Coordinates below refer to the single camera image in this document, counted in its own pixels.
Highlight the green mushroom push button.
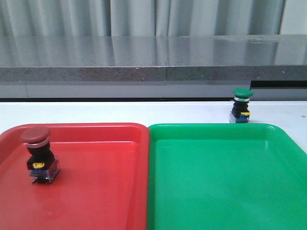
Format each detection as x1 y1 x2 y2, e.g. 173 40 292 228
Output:
229 88 253 123

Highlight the red mushroom push button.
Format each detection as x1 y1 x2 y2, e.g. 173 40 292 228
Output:
21 126 60 183

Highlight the green plastic tray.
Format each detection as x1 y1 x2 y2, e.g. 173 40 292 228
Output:
147 124 307 230

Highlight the red plastic tray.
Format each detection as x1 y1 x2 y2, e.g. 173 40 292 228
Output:
0 123 149 230

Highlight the grey granite counter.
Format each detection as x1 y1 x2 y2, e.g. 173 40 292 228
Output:
0 35 307 101

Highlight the white pleated curtain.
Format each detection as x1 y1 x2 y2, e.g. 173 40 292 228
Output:
0 0 285 37

